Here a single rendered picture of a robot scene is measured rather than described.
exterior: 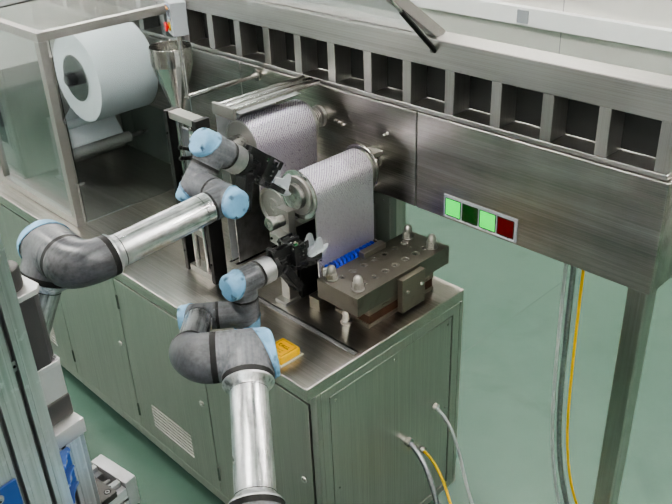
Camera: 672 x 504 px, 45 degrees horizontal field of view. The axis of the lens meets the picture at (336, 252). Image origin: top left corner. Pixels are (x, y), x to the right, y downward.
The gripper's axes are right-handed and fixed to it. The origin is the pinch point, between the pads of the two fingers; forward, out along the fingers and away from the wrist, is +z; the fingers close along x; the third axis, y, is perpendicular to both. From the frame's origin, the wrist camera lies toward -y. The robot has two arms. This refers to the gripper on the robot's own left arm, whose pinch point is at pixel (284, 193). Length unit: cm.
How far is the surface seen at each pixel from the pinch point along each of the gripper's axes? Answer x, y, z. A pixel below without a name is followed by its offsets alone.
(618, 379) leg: -80, -7, 75
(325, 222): -7.7, -2.2, 12.3
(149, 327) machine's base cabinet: 48, -58, 18
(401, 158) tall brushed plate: -11.1, 24.8, 27.2
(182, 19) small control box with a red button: 50, 35, -20
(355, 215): -7.6, 3.7, 23.3
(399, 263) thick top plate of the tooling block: -23.0, -3.7, 32.2
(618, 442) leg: -83, -24, 89
